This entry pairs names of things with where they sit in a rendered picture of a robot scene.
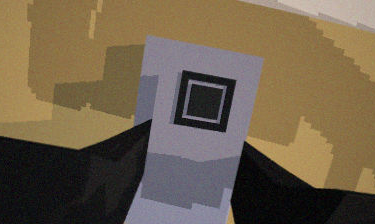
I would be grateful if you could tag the tan panel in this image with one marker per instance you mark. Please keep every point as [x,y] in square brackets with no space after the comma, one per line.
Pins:
[70,72]

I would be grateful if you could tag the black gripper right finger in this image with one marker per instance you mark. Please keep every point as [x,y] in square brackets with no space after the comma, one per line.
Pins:
[266,193]

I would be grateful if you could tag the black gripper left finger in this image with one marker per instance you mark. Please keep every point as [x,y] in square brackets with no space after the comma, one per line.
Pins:
[97,183]

